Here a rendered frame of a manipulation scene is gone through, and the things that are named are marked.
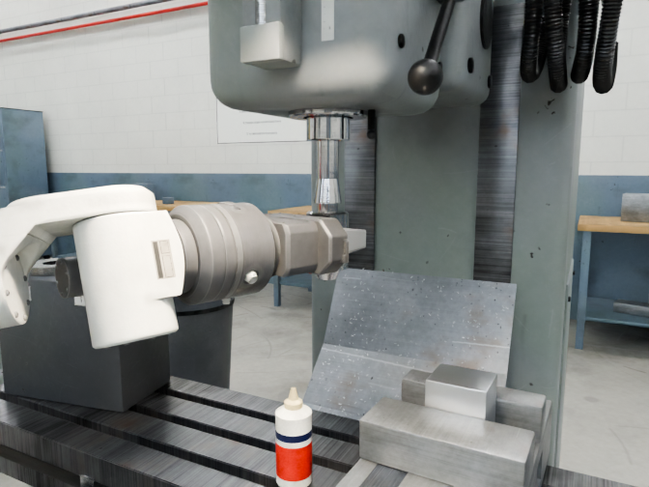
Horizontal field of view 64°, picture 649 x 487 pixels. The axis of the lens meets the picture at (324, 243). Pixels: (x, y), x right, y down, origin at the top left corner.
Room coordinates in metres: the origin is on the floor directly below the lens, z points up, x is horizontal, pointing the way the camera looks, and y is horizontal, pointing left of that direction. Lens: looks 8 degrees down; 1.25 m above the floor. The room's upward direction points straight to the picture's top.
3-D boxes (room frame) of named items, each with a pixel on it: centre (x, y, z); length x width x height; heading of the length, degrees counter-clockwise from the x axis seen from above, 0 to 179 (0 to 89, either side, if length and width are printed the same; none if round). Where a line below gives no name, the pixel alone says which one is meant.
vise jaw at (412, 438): (0.45, -0.11, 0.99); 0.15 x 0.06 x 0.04; 61
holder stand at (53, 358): (0.78, 0.37, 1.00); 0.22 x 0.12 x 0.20; 73
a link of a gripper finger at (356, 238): (0.55, -0.02, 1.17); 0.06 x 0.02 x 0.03; 134
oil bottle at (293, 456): (0.53, 0.03, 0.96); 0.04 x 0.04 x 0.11
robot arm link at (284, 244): (0.51, 0.06, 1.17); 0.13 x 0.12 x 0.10; 45
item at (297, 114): (0.57, 0.00, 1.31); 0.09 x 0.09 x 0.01
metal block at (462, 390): (0.50, -0.14, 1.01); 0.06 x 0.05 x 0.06; 61
